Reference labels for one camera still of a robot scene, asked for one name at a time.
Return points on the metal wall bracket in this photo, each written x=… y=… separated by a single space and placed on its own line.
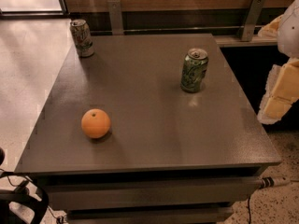
x=115 y=15
x=246 y=31

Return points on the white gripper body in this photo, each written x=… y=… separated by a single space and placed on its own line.
x=290 y=32

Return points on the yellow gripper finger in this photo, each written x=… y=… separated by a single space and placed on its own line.
x=281 y=92
x=270 y=29

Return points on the right metal wall bracket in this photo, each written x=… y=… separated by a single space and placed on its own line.
x=246 y=31

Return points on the grey drawer cabinet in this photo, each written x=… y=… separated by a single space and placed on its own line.
x=169 y=157

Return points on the green soda can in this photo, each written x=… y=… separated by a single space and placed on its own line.
x=194 y=70

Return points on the orange fruit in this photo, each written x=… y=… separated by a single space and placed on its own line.
x=95 y=123

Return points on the white 7up can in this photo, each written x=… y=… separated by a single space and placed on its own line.
x=81 y=35

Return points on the left metal wall bracket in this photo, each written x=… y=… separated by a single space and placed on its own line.
x=115 y=15

